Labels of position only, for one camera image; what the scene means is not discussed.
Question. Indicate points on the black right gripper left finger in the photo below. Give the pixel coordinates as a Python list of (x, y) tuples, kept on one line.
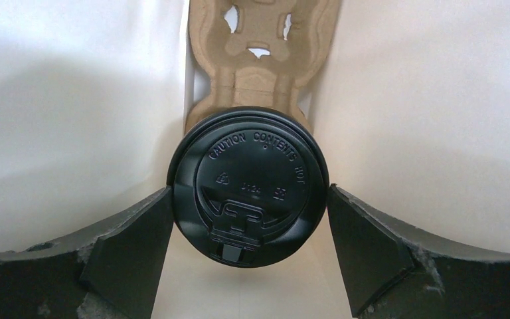
[(110, 269)]

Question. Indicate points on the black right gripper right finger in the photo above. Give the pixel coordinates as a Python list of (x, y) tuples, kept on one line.
[(392, 269)]

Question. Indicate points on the black plastic cup lid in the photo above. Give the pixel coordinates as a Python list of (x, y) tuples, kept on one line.
[(249, 186)]

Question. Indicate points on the brown paper bag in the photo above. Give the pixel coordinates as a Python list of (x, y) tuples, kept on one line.
[(411, 110)]

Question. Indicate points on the brown pulp carrier top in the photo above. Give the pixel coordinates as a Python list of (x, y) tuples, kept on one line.
[(259, 53)]

